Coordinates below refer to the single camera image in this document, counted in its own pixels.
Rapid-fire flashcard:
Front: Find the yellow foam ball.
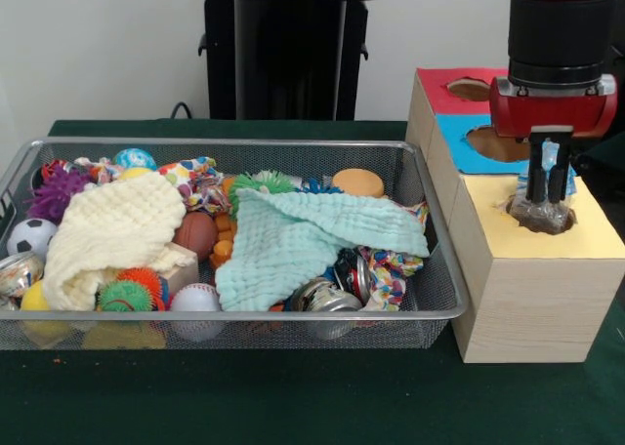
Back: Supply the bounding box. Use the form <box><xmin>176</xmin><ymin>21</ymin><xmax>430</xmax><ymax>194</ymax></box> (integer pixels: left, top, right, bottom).
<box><xmin>19</xmin><ymin>279</ymin><xmax>55</xmax><ymax>311</ymax></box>

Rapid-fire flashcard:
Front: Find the white baseball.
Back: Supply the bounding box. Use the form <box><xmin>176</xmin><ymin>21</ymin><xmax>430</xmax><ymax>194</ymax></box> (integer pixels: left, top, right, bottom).
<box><xmin>169</xmin><ymin>282</ymin><xmax>222</xmax><ymax>343</ymax></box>

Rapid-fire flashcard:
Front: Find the purple spiky ball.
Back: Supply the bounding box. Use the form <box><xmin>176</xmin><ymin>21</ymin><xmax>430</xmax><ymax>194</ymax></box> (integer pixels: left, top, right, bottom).
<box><xmin>26</xmin><ymin>164</ymin><xmax>94</xmax><ymax>224</ymax></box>

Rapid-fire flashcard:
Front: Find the green and orange spiky ball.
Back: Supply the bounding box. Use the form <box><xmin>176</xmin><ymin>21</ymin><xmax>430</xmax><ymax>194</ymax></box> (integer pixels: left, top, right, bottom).
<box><xmin>95</xmin><ymin>267</ymin><xmax>170</xmax><ymax>312</ymax></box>

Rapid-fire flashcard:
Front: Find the small soccer ball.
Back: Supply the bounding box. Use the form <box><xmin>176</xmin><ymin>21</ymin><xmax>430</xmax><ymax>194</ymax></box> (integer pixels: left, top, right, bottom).
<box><xmin>7</xmin><ymin>218</ymin><xmax>59</xmax><ymax>259</ymax></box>

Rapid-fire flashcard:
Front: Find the blue globe ball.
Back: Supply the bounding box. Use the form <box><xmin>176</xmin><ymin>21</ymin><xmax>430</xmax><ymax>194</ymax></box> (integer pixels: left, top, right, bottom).
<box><xmin>112</xmin><ymin>147</ymin><xmax>158</xmax><ymax>172</ymax></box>

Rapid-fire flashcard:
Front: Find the black chair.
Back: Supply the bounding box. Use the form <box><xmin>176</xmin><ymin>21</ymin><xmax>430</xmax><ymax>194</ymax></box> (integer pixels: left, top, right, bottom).
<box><xmin>568</xmin><ymin>0</ymin><xmax>625</xmax><ymax>146</ymax></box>

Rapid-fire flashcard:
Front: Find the cream waffle cloth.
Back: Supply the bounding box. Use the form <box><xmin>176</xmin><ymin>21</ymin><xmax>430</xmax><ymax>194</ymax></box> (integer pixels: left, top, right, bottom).
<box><xmin>42</xmin><ymin>171</ymin><xmax>199</xmax><ymax>312</ymax></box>

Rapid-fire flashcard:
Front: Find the orange round sponge disc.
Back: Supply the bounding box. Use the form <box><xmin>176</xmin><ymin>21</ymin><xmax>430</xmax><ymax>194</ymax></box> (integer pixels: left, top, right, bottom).
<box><xmin>331</xmin><ymin>167</ymin><xmax>386</xmax><ymax>198</ymax></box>

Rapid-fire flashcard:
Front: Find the wooden box with three holes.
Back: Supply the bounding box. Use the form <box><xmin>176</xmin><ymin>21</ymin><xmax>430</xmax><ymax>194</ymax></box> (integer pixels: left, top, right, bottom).
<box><xmin>405</xmin><ymin>66</ymin><xmax>625</xmax><ymax>366</ymax></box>

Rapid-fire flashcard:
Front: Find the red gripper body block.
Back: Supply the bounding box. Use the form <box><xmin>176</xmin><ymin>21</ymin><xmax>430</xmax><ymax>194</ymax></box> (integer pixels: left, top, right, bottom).
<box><xmin>489</xmin><ymin>89</ymin><xmax>619</xmax><ymax>142</ymax></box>

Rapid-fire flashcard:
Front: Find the mint green waffle cloth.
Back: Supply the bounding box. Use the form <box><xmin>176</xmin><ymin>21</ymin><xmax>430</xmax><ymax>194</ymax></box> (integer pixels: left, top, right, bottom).
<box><xmin>214</xmin><ymin>186</ymin><xmax>431</xmax><ymax>313</ymax></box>

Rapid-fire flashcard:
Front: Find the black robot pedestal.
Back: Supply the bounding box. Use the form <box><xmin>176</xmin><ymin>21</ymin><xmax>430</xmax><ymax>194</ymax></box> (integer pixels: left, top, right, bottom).
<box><xmin>187</xmin><ymin>0</ymin><xmax>395</xmax><ymax>121</ymax></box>

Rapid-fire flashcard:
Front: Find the crushed silver drink can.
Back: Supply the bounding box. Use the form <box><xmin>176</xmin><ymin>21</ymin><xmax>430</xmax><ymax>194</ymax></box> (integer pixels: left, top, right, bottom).
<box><xmin>0</xmin><ymin>250</ymin><xmax>46</xmax><ymax>298</ymax></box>

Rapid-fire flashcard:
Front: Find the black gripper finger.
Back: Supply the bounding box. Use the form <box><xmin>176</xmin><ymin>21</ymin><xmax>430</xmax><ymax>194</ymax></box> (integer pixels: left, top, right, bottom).
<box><xmin>549</xmin><ymin>140</ymin><xmax>572</xmax><ymax>205</ymax></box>
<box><xmin>526</xmin><ymin>140</ymin><xmax>548</xmax><ymax>205</ymax></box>

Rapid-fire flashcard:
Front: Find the dark green table cloth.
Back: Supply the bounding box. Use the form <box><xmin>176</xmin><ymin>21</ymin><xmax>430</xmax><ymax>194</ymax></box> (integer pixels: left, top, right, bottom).
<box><xmin>0</xmin><ymin>118</ymin><xmax>625</xmax><ymax>445</ymax></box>

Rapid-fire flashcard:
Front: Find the dark green side table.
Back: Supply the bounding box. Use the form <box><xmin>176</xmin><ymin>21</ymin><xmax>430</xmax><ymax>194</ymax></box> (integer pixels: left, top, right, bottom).
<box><xmin>575</xmin><ymin>131</ymin><xmax>625</xmax><ymax>207</ymax></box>

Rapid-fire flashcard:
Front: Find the crushed clear plastic bottle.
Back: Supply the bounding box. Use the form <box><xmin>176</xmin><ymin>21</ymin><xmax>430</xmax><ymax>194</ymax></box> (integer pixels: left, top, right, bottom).
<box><xmin>510</xmin><ymin>140</ymin><xmax>578</xmax><ymax>229</ymax></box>

